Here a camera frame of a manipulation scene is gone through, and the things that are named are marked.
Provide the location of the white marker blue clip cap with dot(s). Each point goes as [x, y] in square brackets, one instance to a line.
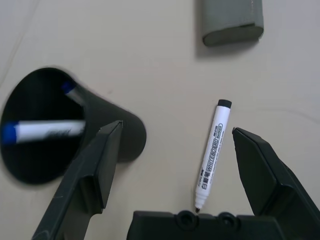
[45, 132]

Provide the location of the grey glasses case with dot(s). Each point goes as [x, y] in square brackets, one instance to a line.
[230, 22]

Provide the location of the black plastic cup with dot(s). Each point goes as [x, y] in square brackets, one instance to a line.
[117, 135]

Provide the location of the white marker blue end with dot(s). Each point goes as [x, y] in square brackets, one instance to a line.
[73, 93]

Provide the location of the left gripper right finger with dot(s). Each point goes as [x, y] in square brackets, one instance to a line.
[267, 180]

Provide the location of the whiteboard marker black cap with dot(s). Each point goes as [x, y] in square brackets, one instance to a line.
[213, 155]

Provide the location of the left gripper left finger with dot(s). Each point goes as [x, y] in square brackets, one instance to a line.
[87, 180]

